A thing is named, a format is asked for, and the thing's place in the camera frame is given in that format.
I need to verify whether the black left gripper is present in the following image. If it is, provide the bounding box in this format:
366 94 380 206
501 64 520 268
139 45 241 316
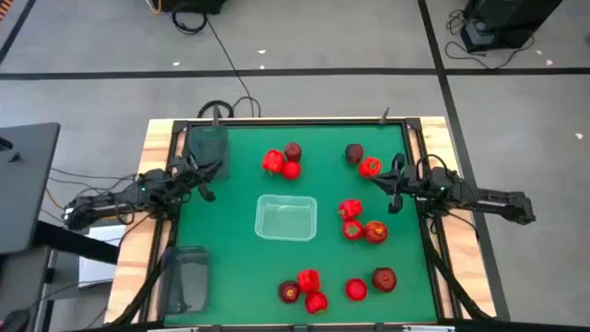
171 155 223 203

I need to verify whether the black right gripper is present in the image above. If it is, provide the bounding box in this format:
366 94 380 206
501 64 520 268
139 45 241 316
368 152 419 216

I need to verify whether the red and yellow apple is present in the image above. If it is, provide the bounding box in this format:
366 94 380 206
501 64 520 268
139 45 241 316
363 220 389 245

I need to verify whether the grey translucent plastic container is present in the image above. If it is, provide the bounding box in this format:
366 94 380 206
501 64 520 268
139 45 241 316
187 124 230 182
159 245 212 316

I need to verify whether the clear plastic container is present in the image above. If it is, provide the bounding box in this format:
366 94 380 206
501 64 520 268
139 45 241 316
254 194 319 243

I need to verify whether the green table mat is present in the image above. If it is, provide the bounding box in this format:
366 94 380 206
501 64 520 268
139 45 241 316
163 123 439 325

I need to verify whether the black desk beam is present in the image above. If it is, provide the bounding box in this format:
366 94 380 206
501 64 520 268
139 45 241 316
34 219 121 265

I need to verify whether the black box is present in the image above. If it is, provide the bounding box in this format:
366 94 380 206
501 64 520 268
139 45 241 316
159 0 228 15

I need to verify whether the grey desk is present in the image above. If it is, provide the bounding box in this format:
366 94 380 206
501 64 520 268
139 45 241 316
0 122 61 255

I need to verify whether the black equipment case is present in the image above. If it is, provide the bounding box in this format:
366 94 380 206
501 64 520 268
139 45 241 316
459 0 564 53

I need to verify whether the black computer mouse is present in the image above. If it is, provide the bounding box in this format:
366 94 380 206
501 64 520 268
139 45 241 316
0 308 30 332

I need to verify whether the black cable loop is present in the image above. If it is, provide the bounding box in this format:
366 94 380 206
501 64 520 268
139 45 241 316
196 95 263 119

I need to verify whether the long black floor cable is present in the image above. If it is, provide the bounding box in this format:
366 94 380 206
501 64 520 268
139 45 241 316
206 18 255 119

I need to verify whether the coiled black cable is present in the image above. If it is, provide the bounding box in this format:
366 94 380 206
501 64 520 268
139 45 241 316
171 7 208 36

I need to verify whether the orange cable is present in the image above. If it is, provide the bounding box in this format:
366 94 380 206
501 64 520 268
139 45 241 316
44 187 65 211

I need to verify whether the tangled black floor cable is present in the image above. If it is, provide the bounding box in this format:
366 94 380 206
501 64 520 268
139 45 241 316
444 8 536 70

